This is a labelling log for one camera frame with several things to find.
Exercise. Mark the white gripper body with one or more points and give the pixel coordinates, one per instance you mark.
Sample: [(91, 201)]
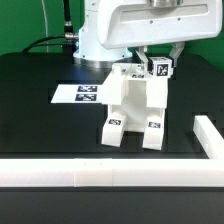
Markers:
[(134, 23)]

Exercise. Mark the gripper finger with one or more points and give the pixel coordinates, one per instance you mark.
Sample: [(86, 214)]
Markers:
[(142, 60), (176, 51)]

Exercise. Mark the white tagged cube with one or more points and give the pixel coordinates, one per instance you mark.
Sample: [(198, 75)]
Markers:
[(160, 66)]

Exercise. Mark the white chair back frame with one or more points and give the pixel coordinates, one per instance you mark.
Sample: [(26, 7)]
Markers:
[(114, 86)]

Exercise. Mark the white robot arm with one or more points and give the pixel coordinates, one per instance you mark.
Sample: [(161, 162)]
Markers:
[(90, 51)]

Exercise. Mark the white fiducial marker plate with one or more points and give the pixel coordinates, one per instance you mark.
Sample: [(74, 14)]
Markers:
[(77, 93)]

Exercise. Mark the white U-shaped fence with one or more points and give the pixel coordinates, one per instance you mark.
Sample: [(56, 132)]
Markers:
[(208, 172)]

